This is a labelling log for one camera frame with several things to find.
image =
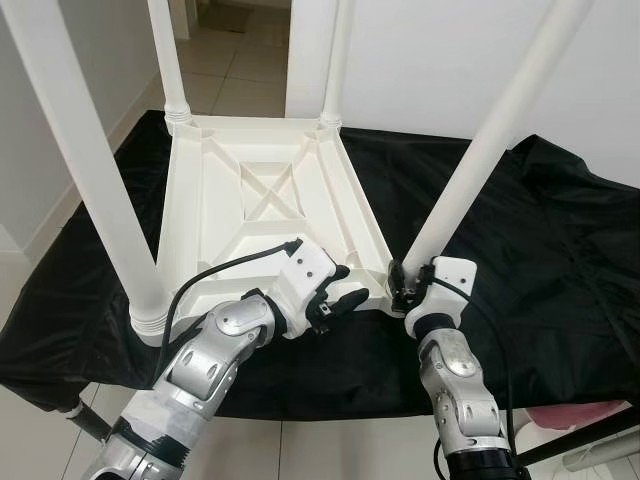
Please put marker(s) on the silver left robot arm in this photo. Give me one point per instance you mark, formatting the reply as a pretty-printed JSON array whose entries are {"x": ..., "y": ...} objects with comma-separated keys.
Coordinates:
[{"x": 205, "y": 360}]

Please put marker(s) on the black stand leg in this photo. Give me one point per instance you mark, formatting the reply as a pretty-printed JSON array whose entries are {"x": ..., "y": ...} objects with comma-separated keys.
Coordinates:
[{"x": 88, "y": 420}]

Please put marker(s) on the white door frame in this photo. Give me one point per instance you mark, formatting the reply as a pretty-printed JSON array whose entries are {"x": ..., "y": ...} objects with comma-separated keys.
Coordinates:
[{"x": 183, "y": 15}]

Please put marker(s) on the white plastic table top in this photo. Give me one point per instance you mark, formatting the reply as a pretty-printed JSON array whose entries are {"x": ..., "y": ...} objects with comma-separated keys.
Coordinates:
[{"x": 200, "y": 220}]

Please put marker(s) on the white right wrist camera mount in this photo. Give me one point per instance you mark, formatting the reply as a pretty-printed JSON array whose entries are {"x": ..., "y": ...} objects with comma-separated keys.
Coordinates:
[{"x": 450, "y": 278}]

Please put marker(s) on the pink cushion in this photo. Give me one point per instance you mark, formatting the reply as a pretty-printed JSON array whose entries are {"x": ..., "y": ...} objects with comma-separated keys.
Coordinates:
[{"x": 570, "y": 412}]

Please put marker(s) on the black pole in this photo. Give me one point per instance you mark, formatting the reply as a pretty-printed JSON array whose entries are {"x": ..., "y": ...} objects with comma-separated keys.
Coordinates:
[{"x": 585, "y": 433}]

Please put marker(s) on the black cloth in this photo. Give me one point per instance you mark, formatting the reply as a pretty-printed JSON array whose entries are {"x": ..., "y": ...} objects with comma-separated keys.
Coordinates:
[{"x": 560, "y": 300}]

